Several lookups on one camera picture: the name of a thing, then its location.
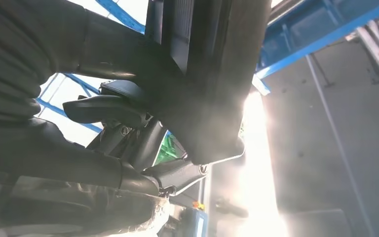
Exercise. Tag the blue metal shelving rack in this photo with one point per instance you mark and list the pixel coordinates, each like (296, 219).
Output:
(307, 29)
(127, 19)

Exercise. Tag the grey metal bar frame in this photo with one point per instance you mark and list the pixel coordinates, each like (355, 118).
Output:
(372, 52)

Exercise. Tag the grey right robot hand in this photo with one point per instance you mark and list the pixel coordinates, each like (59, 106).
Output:
(45, 157)

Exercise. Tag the green object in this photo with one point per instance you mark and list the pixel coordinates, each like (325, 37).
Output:
(168, 150)

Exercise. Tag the clear plastic film wrap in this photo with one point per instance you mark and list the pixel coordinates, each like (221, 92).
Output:
(150, 219)

